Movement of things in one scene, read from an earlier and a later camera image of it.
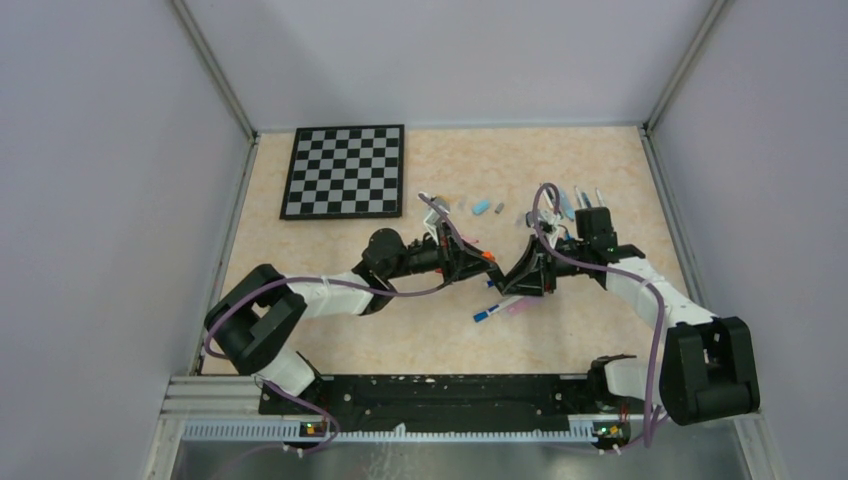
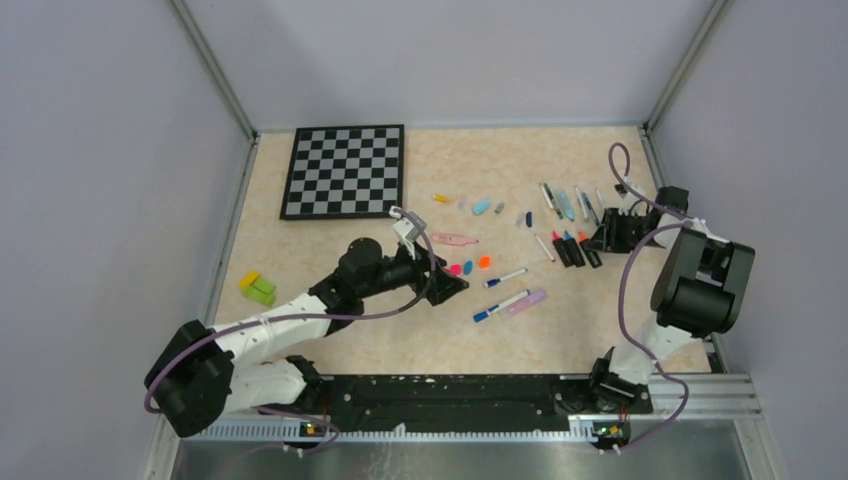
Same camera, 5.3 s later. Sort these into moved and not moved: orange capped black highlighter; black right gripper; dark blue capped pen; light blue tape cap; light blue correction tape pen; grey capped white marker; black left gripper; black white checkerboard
Moved: black left gripper; orange capped black highlighter; black right gripper
Not moved: light blue correction tape pen; dark blue capped pen; black white checkerboard; grey capped white marker; light blue tape cap
